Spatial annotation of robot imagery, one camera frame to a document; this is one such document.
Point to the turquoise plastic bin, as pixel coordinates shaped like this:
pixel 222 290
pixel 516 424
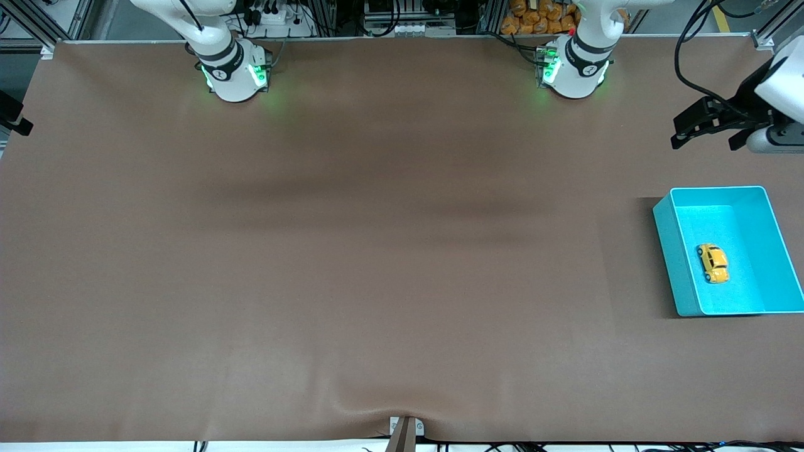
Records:
pixel 754 276

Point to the yellow beetle toy car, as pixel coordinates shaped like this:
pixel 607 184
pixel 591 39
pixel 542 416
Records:
pixel 714 263

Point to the aluminium frame profile with bracket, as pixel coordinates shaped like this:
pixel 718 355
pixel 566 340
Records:
pixel 765 41

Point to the white power strip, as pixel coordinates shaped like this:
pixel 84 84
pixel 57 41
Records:
pixel 276 19

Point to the orange objects pile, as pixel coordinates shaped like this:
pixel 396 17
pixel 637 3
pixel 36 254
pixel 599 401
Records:
pixel 534 19

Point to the grey metal bracket plate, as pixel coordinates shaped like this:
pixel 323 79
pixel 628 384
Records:
pixel 419 429

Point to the brown camera pole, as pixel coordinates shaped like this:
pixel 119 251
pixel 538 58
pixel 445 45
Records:
pixel 402 443

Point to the brown table cloth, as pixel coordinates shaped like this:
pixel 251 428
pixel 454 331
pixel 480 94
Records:
pixel 402 251

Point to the black equipment rack unit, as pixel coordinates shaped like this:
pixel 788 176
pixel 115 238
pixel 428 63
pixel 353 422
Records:
pixel 414 28

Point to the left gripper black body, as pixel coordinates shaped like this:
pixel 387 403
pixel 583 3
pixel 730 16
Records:
pixel 747 100

